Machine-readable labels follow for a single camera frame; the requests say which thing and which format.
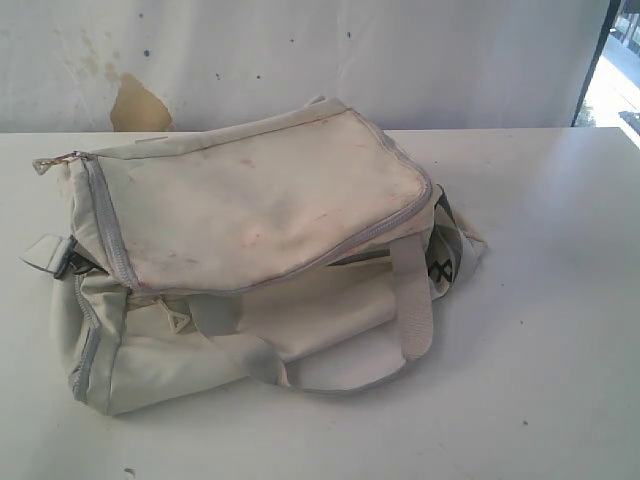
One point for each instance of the white fabric duffel bag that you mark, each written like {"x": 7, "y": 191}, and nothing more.
{"x": 304, "y": 251}

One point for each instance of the black window frame post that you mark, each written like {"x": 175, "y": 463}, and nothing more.
{"x": 608, "y": 22}

